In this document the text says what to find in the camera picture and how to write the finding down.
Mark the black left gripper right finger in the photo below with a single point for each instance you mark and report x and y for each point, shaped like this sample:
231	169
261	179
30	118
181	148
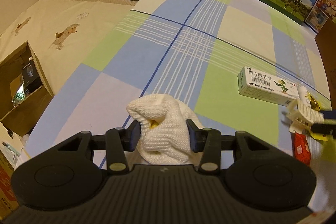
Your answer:
197	137

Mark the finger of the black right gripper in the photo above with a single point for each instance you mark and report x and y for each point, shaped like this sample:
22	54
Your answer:
325	129

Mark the blue milk carton box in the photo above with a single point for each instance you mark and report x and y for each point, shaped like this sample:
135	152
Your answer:
320	13

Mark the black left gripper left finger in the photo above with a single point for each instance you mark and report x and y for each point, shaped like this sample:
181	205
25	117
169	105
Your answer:
131	137

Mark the beige embroidered blanket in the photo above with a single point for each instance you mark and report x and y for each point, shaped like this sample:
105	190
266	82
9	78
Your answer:
63	32

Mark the white knitted cloth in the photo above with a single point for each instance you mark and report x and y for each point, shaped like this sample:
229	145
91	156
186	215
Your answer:
165	138

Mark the white medicine bottle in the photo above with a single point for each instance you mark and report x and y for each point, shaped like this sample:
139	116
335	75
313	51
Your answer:
304	96

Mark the white green ointment box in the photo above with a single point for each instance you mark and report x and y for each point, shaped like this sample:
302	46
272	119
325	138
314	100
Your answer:
263	86

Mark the red packet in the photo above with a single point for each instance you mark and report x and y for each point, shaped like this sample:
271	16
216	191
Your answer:
301	148

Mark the open brown cardboard box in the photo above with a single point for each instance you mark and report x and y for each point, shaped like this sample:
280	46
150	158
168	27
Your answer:
25	92

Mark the yellow snack packet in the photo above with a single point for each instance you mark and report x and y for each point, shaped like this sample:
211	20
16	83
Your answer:
315	105

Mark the checked bed sheet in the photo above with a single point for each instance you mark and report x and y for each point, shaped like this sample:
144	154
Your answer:
192	50

